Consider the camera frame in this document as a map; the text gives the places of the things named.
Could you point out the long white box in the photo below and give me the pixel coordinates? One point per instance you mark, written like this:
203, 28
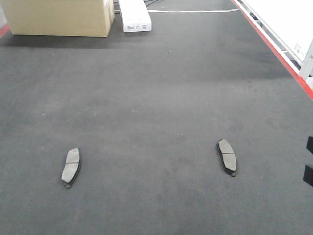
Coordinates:
135, 16

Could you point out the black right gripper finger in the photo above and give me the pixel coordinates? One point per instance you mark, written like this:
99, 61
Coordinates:
309, 146
308, 174

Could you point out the grey brake pad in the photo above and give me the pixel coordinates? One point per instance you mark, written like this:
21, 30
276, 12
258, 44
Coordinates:
71, 168
228, 157

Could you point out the dark grey conveyor belt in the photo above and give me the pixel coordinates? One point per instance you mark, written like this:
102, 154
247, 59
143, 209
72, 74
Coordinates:
146, 111

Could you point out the white board panel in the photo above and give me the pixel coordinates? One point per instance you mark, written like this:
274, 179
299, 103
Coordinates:
291, 22

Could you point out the brown cardboard box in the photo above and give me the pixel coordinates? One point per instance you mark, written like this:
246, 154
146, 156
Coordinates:
83, 18

